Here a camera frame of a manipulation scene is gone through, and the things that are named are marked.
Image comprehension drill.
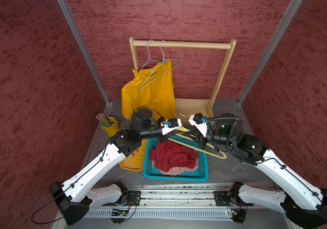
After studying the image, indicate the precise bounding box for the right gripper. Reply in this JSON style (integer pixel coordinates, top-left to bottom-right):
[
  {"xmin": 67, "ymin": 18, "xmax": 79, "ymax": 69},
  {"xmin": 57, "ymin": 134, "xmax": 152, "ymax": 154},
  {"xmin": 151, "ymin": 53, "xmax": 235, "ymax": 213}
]
[{"xmin": 183, "ymin": 126, "xmax": 235, "ymax": 149}]

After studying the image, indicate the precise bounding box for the dark red t-shirt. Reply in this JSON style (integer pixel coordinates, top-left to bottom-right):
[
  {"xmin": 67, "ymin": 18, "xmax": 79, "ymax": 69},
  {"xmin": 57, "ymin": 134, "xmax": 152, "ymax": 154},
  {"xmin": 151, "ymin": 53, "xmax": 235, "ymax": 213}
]
[{"xmin": 149, "ymin": 141, "xmax": 198, "ymax": 172}]

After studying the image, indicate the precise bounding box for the cream plastic hanger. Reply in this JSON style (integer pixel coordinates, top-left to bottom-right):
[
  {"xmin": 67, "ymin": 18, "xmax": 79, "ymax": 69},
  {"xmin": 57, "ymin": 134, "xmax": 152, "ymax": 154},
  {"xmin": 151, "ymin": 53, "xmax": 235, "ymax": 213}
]
[{"xmin": 168, "ymin": 120, "xmax": 227, "ymax": 160}]

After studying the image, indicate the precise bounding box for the pink printed t-shirt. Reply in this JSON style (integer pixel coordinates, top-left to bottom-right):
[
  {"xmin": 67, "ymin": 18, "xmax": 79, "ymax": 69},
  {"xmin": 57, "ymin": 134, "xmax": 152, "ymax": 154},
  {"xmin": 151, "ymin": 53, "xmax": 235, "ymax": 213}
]
[{"xmin": 159, "ymin": 160, "xmax": 198, "ymax": 177}]

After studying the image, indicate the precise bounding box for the yellow t-shirt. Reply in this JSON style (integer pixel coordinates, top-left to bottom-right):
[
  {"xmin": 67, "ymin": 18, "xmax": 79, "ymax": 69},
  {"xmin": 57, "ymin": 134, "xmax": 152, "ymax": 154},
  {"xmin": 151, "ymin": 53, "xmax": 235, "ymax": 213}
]
[{"xmin": 121, "ymin": 60, "xmax": 176, "ymax": 120}]

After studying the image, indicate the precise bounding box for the white wire hanger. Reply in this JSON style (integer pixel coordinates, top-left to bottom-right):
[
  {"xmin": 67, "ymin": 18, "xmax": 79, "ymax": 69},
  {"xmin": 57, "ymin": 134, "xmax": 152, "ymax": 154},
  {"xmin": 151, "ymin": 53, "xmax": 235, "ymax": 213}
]
[{"xmin": 139, "ymin": 40, "xmax": 184, "ymax": 90}]

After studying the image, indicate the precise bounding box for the light blue wire hanger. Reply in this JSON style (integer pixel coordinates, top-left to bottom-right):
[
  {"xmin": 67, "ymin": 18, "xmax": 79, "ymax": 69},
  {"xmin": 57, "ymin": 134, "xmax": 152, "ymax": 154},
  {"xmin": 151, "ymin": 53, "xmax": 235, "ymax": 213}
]
[{"xmin": 140, "ymin": 39, "xmax": 161, "ymax": 70}]

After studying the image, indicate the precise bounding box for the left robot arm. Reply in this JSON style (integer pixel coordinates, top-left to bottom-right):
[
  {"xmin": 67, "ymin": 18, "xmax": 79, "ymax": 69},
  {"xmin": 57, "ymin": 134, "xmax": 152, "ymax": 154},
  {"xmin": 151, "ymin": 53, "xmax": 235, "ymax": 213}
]
[{"xmin": 49, "ymin": 108, "xmax": 183, "ymax": 225}]

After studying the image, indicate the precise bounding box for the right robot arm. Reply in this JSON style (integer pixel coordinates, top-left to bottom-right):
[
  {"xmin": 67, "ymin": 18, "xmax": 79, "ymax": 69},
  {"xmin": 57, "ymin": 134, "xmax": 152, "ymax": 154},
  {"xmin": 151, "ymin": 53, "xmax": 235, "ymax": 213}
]
[{"xmin": 188, "ymin": 113, "xmax": 327, "ymax": 229}]

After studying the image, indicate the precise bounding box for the wooden clothes rack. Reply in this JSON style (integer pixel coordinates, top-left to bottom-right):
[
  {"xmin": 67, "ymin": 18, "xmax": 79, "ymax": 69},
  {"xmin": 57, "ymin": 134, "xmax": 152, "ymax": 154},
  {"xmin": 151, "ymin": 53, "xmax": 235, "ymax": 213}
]
[{"xmin": 129, "ymin": 37, "xmax": 237, "ymax": 117}]

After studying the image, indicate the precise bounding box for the teal plastic basket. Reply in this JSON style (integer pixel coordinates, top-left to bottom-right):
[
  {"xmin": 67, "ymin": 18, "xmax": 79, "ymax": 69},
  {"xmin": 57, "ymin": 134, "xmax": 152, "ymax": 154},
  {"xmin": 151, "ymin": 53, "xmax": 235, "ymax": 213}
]
[{"xmin": 142, "ymin": 138, "xmax": 208, "ymax": 182}]

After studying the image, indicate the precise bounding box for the yellow plastic tray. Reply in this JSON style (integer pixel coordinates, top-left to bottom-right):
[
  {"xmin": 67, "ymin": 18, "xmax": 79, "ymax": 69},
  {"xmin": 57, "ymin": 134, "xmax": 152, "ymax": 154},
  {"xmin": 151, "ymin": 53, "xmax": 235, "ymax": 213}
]
[{"xmin": 119, "ymin": 139, "xmax": 148, "ymax": 172}]

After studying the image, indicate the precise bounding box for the yellow pencil cup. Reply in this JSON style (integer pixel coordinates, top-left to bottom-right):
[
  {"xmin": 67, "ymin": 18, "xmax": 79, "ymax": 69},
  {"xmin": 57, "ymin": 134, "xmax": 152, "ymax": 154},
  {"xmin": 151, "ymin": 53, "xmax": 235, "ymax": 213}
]
[{"xmin": 103, "ymin": 116, "xmax": 120, "ymax": 137}]

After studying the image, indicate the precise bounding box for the pencils bundle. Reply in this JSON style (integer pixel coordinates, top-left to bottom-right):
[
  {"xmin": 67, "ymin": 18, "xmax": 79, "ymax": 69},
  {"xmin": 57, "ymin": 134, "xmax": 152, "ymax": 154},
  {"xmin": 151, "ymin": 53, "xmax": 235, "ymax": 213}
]
[{"xmin": 96, "ymin": 113, "xmax": 114, "ymax": 127}]

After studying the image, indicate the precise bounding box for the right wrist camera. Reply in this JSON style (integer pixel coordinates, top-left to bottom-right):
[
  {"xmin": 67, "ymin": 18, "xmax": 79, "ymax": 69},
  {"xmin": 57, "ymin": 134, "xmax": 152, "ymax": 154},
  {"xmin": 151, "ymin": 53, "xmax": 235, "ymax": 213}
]
[{"xmin": 189, "ymin": 113, "xmax": 208, "ymax": 137}]

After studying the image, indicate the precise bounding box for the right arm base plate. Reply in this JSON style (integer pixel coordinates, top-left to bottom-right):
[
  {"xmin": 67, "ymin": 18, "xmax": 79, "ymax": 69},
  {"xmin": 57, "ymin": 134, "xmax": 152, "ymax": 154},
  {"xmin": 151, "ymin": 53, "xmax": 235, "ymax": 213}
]
[{"xmin": 213, "ymin": 191, "xmax": 254, "ymax": 208}]

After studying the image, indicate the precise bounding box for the aluminium mounting rail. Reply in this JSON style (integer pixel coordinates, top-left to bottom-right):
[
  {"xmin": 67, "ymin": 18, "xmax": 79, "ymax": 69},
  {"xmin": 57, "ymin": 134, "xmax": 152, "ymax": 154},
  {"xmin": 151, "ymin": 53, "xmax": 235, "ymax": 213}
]
[{"xmin": 51, "ymin": 187, "xmax": 304, "ymax": 229}]

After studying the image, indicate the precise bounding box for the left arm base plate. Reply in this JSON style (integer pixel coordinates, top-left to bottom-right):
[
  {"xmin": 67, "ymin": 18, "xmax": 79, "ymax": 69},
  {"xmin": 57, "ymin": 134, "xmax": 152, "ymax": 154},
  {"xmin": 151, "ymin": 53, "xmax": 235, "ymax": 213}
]
[{"xmin": 122, "ymin": 191, "xmax": 141, "ymax": 207}]

